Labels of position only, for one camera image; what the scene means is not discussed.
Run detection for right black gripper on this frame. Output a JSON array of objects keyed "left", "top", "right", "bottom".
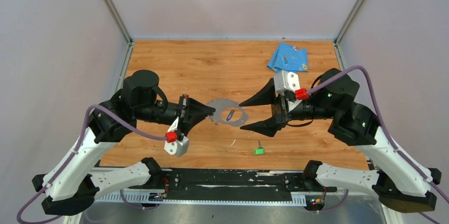
[{"left": 236, "top": 77, "right": 333, "bottom": 136}]

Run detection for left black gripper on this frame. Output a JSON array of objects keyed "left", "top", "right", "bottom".
[{"left": 136, "top": 93, "right": 217, "bottom": 137}]

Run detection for key with blue tag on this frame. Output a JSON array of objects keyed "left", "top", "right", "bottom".
[{"left": 226, "top": 109, "right": 236, "bottom": 122}]

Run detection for key with green tag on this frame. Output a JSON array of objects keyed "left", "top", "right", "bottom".
[{"left": 253, "top": 141, "right": 265, "bottom": 155}]

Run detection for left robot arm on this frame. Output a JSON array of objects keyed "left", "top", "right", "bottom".
[{"left": 32, "top": 70, "right": 215, "bottom": 216}]

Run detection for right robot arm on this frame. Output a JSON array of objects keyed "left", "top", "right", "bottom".
[{"left": 241, "top": 68, "right": 442, "bottom": 213}]

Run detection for folded blue cloth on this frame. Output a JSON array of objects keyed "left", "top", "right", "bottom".
[{"left": 267, "top": 42, "right": 309, "bottom": 73}]

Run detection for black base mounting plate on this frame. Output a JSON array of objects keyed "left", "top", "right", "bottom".
[{"left": 128, "top": 168, "right": 338, "bottom": 202}]

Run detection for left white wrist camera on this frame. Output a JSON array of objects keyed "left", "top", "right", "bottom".
[{"left": 164, "top": 118, "right": 190, "bottom": 157}]

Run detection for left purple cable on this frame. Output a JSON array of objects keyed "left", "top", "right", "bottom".
[{"left": 15, "top": 104, "right": 177, "bottom": 224}]

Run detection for purple cable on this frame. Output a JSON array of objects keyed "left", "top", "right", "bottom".
[
  {"left": 15, "top": 104, "right": 177, "bottom": 224},
  {"left": 295, "top": 65, "right": 449, "bottom": 224}
]

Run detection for white slotted cable duct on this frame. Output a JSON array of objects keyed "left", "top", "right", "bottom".
[{"left": 86, "top": 192, "right": 307, "bottom": 206}]

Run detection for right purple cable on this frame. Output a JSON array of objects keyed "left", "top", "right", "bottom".
[{"left": 295, "top": 65, "right": 449, "bottom": 224}]

